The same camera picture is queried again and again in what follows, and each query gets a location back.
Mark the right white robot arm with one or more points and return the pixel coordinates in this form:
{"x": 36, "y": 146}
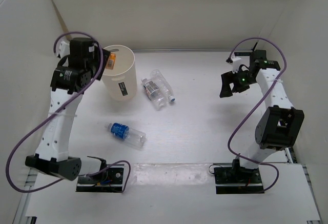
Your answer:
{"x": 281, "y": 122}

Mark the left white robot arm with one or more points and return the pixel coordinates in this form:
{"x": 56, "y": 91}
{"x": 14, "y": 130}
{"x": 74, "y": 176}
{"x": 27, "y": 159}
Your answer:
{"x": 72, "y": 74}

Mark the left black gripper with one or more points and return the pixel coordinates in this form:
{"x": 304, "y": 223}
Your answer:
{"x": 106, "y": 56}

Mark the orange plastic bottle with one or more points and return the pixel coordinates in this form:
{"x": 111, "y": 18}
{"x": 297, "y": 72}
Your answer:
{"x": 111, "y": 61}

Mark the clear bottle blue cap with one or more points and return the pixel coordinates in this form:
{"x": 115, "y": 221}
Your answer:
{"x": 157, "y": 77}

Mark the white plastic bin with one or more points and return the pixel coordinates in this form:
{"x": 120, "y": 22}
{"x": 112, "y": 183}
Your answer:
{"x": 121, "y": 81}

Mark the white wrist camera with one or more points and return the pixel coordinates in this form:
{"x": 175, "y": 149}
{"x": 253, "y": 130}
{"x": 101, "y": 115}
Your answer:
{"x": 63, "y": 49}
{"x": 235, "y": 62}

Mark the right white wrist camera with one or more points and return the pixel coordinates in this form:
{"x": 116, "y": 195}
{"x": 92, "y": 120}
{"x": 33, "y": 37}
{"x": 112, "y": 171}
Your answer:
{"x": 235, "y": 62}

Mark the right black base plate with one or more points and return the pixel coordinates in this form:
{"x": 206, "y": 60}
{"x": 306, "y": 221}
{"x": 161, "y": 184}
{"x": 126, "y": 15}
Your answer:
{"x": 230, "y": 181}

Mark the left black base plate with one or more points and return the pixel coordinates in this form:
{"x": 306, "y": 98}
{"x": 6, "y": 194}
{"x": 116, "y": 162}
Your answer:
{"x": 113, "y": 180}

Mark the blue label plastic bottle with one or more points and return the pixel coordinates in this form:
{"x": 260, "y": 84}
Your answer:
{"x": 127, "y": 135}

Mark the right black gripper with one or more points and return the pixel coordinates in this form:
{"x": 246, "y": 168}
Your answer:
{"x": 228, "y": 78}

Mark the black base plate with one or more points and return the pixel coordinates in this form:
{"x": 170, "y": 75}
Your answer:
{"x": 230, "y": 181}
{"x": 113, "y": 180}

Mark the clear bottle red white label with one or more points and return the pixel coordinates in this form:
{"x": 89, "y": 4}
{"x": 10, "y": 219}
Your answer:
{"x": 153, "y": 93}

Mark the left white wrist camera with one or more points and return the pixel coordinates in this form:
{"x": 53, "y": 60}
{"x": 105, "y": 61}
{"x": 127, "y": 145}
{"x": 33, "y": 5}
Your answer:
{"x": 63, "y": 49}

